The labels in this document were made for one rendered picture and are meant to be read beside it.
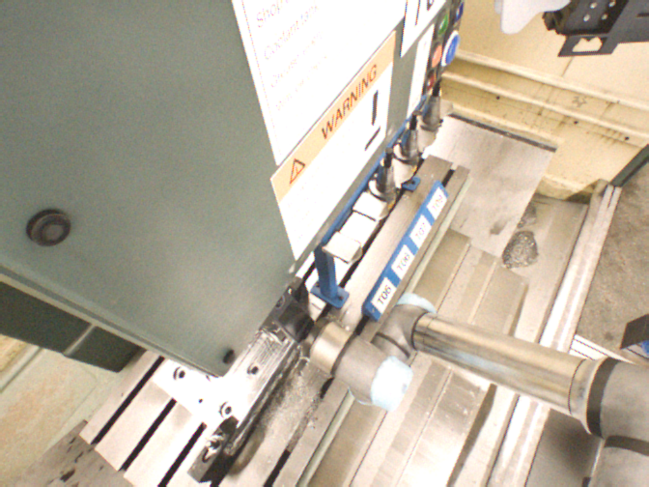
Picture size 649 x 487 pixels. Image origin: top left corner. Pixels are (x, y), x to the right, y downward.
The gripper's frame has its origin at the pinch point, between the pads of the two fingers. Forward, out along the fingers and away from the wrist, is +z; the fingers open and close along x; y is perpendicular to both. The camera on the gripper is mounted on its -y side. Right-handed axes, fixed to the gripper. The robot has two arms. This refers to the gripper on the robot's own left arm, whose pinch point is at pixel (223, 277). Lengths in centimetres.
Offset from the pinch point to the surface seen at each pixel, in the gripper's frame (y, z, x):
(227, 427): 25.5, -8.8, -21.6
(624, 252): 125, -109, 143
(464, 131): 42, -17, 97
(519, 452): 46, -67, 10
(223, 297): -37.9, -21.3, -7.8
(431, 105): -1, -14, 55
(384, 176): -1.2, -14.6, 32.9
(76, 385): 69, 56, -45
